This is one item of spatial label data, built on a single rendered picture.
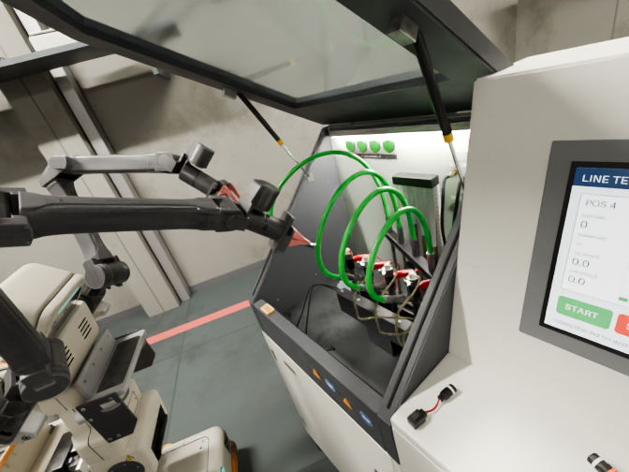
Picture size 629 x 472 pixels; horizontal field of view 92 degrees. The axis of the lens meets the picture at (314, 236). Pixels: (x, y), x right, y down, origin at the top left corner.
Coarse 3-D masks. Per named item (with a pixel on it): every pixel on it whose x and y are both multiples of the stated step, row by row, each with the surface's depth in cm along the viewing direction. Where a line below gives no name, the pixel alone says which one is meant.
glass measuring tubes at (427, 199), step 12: (396, 180) 98; (408, 180) 94; (420, 180) 91; (432, 180) 89; (408, 192) 98; (420, 192) 94; (432, 192) 92; (408, 204) 103; (420, 204) 96; (432, 204) 93; (432, 216) 95; (408, 228) 106; (420, 228) 101; (432, 228) 97; (408, 240) 108; (420, 240) 106; (432, 240) 99; (420, 252) 109; (408, 264) 113
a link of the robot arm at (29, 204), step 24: (24, 192) 47; (24, 216) 44; (48, 216) 47; (72, 216) 49; (96, 216) 51; (120, 216) 54; (144, 216) 56; (168, 216) 59; (192, 216) 62; (216, 216) 65; (0, 240) 42; (24, 240) 44
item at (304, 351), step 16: (256, 304) 114; (272, 320) 104; (288, 320) 102; (272, 336) 114; (288, 336) 96; (304, 336) 94; (288, 352) 106; (304, 352) 90; (320, 352) 87; (304, 368) 99; (320, 368) 85; (336, 368) 81; (320, 384) 93; (336, 384) 80; (352, 384) 75; (368, 384) 74; (336, 400) 87; (352, 400) 76; (368, 400) 71; (352, 416) 82; (368, 416) 72; (368, 432) 78; (384, 448) 74
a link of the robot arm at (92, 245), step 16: (48, 176) 99; (64, 176) 105; (80, 176) 105; (64, 192) 99; (80, 240) 99; (96, 240) 100; (96, 256) 98; (112, 256) 103; (96, 272) 96; (128, 272) 104; (96, 288) 96
